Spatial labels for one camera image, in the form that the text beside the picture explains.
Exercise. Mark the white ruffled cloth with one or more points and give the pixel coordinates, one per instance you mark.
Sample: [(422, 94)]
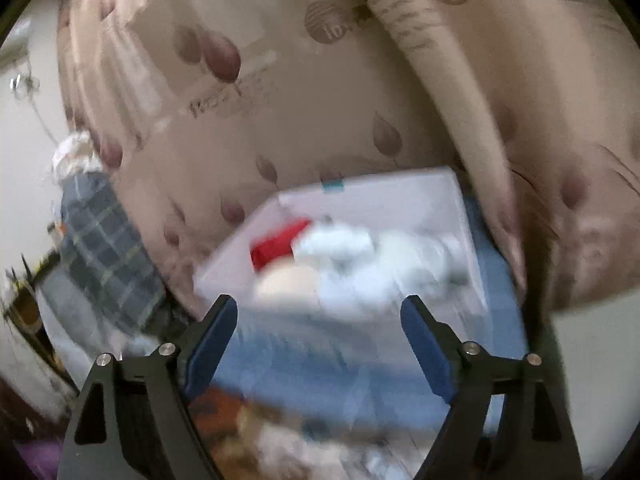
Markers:
[(75, 152)]

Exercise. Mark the white underwear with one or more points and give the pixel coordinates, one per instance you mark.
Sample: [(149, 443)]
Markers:
[(350, 255)]

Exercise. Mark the white cabinet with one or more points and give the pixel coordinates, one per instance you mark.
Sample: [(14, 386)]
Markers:
[(590, 360)]

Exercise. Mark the red underwear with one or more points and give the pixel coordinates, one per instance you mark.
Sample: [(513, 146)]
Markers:
[(275, 250)]

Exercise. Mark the cream underwear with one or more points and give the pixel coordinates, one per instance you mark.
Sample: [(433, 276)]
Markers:
[(287, 282)]

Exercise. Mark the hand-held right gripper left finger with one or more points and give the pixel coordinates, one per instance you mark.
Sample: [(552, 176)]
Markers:
[(215, 345)]

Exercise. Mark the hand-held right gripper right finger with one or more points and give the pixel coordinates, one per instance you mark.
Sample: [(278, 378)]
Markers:
[(425, 345)]

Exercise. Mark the plaid cloth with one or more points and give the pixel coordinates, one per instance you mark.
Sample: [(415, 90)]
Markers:
[(100, 240)]

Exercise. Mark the blue checked tablecloth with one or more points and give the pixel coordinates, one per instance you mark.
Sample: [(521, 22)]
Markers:
[(310, 360)]

